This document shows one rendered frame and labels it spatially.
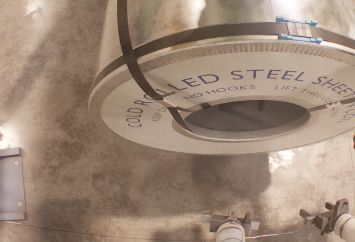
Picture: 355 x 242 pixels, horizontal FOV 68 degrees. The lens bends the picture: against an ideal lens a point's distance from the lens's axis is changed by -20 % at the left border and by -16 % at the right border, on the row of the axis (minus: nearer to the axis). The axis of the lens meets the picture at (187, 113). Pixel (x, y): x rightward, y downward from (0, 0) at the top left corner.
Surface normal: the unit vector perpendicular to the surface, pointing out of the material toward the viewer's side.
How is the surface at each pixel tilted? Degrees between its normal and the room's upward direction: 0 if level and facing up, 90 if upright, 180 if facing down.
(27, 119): 0
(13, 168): 0
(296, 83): 90
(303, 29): 2
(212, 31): 21
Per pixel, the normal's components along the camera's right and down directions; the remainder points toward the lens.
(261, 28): -0.24, -0.32
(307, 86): 0.00, 0.95
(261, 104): -0.47, -0.29
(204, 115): 0.64, -0.25
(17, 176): 0.07, -0.32
